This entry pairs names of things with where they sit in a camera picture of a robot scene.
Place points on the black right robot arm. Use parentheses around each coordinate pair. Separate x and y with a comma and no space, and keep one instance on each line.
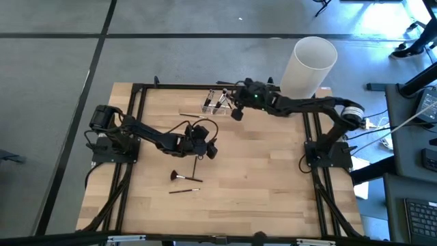
(307,104)

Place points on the white paper sheets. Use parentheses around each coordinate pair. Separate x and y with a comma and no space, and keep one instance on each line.
(362,191)

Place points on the black chair base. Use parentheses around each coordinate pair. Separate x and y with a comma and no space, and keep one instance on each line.
(322,8)

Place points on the grey chair leg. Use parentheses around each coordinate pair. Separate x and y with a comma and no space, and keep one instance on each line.
(10,157)

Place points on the small black device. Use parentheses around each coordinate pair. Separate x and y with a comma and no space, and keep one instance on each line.
(431,160)

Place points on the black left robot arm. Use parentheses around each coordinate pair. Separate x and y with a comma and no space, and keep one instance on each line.
(150,135)

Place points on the flat black floor object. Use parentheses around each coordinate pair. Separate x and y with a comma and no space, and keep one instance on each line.
(375,86)

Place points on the black keyboard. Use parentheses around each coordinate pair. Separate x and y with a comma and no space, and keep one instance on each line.
(421,218)

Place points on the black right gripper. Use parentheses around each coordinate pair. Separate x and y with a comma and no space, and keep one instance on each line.
(254,97)

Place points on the person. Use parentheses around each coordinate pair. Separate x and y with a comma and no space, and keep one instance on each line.
(406,53)

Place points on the silver frame bracket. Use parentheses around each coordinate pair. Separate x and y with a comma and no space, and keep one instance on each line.
(126,238)
(315,242)

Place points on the black table-level camera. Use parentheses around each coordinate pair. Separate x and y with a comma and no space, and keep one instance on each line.
(259,238)

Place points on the black monitor pole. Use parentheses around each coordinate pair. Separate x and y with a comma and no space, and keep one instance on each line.
(418,80)

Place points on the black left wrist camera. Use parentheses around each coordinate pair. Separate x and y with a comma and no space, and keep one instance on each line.
(201,132)

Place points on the white power strip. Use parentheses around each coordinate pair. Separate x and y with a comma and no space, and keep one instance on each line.
(366,123)

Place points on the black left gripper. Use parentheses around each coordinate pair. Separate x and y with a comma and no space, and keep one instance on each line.
(196,148)

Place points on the black aluminium table frame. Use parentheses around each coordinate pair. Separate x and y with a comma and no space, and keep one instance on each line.
(164,86)

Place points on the clear acrylic brush holder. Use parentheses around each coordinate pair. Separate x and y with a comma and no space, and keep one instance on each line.
(223,110)

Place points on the fan makeup brush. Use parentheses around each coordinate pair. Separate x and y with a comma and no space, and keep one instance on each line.
(174,175)

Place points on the grey desk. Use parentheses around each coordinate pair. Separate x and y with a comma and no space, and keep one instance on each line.
(392,212)
(403,143)

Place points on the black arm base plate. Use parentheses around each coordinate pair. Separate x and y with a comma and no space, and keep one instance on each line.
(102,155)
(338,155)

